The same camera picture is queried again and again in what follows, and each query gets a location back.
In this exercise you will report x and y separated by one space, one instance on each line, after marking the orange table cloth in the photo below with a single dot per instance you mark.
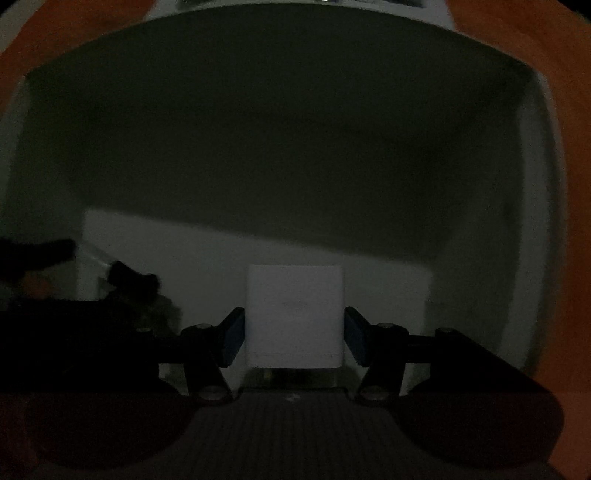
545 33

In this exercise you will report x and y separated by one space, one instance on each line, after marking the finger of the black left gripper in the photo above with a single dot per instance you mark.
135 302

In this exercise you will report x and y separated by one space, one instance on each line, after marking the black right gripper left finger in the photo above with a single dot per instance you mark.
203 351

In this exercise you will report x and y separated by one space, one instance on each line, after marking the white cube power adapter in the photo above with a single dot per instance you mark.
294 317

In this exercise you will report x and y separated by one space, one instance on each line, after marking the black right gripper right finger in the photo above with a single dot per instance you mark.
386 349

